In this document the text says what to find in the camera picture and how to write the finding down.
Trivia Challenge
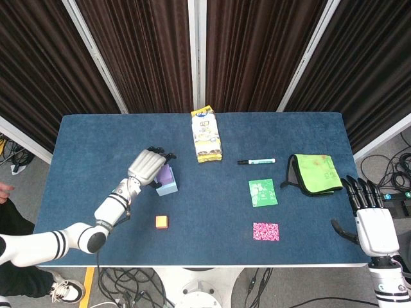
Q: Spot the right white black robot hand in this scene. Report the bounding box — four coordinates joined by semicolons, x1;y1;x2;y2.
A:
330;175;401;257

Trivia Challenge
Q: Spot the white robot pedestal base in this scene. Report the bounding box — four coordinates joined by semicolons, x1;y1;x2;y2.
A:
153;267;245;308

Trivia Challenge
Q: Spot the white partition frame rail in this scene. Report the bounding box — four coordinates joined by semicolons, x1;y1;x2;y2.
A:
0;115;54;165
353;114;411;162

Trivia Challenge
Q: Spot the green cloth black trim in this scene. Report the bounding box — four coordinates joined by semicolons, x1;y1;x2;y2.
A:
279;153;344;196

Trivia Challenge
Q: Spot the black cable with inline switch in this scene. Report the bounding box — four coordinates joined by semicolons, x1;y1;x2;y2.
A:
246;268;274;308

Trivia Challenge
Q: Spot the brown pleated curtain panel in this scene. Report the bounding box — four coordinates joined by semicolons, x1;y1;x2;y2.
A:
0;0;121;154
75;0;193;114
205;0;328;113
284;0;411;155

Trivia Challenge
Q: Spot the person in black trousers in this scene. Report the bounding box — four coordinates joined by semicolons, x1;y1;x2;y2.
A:
0;182;55;299

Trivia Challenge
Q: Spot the pink patterned card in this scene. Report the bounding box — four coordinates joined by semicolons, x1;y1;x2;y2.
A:
252;222;280;242

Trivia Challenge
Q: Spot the purple cube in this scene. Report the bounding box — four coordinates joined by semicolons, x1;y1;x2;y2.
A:
155;164;176;187

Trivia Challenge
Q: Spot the dark grey chair seat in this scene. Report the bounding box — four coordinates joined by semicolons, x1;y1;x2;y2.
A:
393;208;411;253

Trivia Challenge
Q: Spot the yellow floor tape strip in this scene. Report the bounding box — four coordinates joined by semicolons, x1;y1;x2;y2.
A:
78;267;96;308

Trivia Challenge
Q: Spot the black power strip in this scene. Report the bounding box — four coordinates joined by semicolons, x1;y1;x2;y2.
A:
381;191;411;219

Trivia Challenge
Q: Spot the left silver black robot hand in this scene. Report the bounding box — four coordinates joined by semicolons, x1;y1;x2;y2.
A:
127;146;178;189

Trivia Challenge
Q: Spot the blue felt table mat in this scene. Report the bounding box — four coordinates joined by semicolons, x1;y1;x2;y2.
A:
28;111;375;267

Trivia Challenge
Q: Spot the white marker pen black cap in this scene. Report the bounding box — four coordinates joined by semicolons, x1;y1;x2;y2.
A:
237;157;276;166

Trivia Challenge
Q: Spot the black floor cable tangle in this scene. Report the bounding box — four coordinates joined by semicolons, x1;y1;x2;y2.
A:
359;132;411;195
0;134;35;168
96;268;176;308

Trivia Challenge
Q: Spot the light blue cube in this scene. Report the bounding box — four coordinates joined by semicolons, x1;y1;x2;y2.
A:
155;166;179;197

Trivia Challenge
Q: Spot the yellow white snack package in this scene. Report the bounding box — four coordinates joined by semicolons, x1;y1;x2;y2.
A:
190;107;223;163

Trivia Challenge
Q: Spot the white partition frame post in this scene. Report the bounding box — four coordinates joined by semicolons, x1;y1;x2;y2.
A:
62;0;129;114
188;0;208;113
276;0;341;112

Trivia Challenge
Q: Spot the green sachet packet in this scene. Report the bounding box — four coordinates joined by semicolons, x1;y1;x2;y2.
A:
248;178;278;208

